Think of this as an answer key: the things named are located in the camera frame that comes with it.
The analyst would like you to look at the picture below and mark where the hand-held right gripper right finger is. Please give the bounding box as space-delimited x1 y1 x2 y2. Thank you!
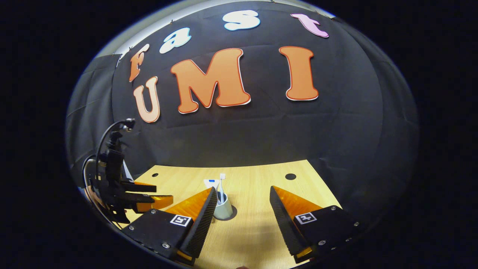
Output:
269 186 361 264

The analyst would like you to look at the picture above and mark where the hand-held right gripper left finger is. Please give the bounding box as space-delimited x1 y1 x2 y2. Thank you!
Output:
121 187 218 267

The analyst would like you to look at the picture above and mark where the blue cup with wooden handle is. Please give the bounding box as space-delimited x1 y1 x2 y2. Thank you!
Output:
213 192 234 220

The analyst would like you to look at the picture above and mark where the dark brown round coaster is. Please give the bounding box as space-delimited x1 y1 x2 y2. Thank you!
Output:
215 205 238 221

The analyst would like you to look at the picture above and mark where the white toothpaste tube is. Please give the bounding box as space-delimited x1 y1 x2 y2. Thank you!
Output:
203 179 221 195

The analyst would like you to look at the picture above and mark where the white toothbrush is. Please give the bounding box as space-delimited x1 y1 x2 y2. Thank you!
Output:
218 173 227 204

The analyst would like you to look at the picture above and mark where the wooden desktop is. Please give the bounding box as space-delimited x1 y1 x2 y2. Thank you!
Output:
124 160 342 269

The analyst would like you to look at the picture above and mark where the black backdrop cloth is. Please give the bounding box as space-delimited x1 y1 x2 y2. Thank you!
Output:
65 0 419 228

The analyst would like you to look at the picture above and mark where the black cable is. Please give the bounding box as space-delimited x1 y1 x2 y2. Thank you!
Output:
95 118 135 176

